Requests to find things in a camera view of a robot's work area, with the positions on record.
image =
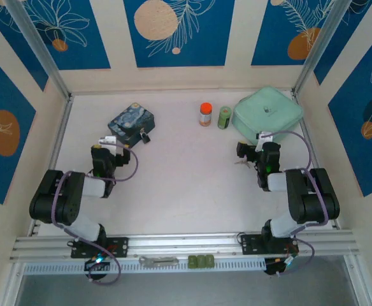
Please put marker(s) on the mint green zip pouch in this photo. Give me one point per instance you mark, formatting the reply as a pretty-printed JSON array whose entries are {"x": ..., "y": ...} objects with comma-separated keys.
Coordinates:
[{"x": 265, "y": 111}]

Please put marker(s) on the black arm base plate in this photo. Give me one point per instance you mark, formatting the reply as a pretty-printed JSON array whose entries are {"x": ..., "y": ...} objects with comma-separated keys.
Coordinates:
[
  {"x": 117, "y": 247},
  {"x": 253, "y": 244}
]

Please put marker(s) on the long aluminium mounting rail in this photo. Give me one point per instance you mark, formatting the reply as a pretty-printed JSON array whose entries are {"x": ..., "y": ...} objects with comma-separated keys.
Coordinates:
[{"x": 186, "y": 243}]

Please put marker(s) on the green can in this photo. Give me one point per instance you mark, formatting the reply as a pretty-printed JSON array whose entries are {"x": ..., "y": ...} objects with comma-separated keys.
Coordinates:
[{"x": 225, "y": 118}]

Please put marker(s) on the orange lid jar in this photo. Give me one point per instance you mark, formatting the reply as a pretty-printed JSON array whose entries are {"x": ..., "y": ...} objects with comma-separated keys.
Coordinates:
[{"x": 205, "y": 114}]

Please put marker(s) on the green terminal block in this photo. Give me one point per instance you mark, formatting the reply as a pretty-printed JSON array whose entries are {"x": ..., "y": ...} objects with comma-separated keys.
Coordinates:
[
  {"x": 192, "y": 261},
  {"x": 200, "y": 261},
  {"x": 209, "y": 261}
]

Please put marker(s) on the silver metal bracket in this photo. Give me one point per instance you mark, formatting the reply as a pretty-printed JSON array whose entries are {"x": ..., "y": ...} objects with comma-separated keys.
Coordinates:
[{"x": 159, "y": 261}]

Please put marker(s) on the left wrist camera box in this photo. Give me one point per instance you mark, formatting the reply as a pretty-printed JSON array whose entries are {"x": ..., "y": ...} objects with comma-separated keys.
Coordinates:
[{"x": 108, "y": 139}]

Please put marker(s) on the aluminium side rail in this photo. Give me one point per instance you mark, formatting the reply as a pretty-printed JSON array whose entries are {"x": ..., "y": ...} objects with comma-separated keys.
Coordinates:
[{"x": 53, "y": 159}]

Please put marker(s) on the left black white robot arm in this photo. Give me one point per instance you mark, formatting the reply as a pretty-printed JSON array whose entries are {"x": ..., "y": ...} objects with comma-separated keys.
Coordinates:
[{"x": 55, "y": 197}]

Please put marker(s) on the silver key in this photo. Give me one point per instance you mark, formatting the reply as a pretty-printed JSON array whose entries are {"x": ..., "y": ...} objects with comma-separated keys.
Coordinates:
[{"x": 240, "y": 162}]

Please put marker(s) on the black controller board with light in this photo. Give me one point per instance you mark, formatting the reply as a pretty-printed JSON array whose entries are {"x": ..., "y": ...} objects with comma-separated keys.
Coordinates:
[
  {"x": 280, "y": 266},
  {"x": 97, "y": 264}
]

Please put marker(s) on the aluminium corner post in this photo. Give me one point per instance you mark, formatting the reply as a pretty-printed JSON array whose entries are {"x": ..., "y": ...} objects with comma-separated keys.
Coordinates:
[
  {"x": 39, "y": 51},
  {"x": 319, "y": 48}
]

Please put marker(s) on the starry night tin box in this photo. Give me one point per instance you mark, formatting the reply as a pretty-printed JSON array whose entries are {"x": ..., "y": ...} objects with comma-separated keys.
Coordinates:
[{"x": 130, "y": 122}]

